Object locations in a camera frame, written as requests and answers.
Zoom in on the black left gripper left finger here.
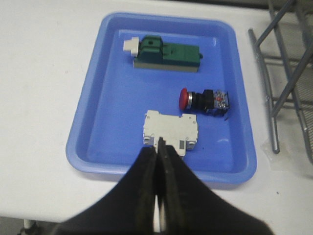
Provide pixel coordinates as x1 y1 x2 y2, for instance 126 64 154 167
53 147 157 235

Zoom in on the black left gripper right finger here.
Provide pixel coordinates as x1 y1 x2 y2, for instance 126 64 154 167
157 138 273 235

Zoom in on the red emergency push button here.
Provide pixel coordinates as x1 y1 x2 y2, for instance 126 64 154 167
179 88 230 116

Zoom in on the white circuit breaker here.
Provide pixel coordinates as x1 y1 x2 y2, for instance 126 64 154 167
143 110 199 157

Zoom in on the clear adhesive tape patch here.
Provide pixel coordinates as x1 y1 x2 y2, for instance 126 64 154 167
261 141 313 180

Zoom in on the blue plastic tray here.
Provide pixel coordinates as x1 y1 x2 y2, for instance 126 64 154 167
66 13 257 184

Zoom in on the green knife switch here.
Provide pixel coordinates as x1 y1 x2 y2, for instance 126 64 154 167
123 35 203 72

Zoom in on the grey metal rack frame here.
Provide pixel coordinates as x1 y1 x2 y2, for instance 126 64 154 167
248 0 313 165

